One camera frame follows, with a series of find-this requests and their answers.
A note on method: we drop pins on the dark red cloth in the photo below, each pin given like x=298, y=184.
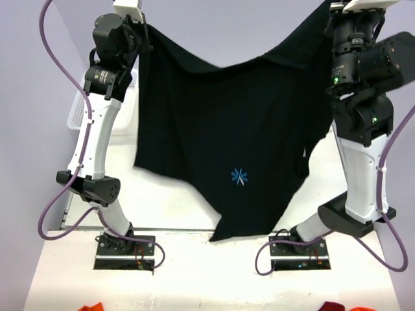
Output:
x=332, y=306

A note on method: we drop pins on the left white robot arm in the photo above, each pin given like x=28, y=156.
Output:
x=85, y=175

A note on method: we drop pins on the orange cloth bottom right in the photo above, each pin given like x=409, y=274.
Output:
x=361, y=308

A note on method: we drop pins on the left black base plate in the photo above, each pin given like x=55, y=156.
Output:
x=118, y=254

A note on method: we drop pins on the orange cloth bottom left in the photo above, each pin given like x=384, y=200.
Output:
x=96, y=307

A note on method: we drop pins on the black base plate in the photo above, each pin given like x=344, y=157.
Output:
x=287, y=257
x=118, y=254

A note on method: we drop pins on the orange cloth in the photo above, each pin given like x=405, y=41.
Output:
x=361, y=308
x=96, y=307

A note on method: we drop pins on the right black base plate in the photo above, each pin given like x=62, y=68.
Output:
x=287, y=257

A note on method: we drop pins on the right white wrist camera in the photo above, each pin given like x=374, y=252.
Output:
x=361, y=5

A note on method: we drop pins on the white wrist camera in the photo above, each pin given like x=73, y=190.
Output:
x=361, y=5
x=131, y=8

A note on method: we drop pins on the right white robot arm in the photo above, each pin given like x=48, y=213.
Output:
x=364, y=69

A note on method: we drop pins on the white plastic basket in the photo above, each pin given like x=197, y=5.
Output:
x=126, y=119

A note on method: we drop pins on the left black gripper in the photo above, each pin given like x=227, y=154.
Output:
x=142, y=28

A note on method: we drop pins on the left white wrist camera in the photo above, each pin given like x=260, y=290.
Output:
x=131, y=8

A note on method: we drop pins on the black t shirt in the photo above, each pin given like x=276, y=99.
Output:
x=241, y=135

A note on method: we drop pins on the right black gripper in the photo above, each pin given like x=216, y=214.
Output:
x=336, y=17

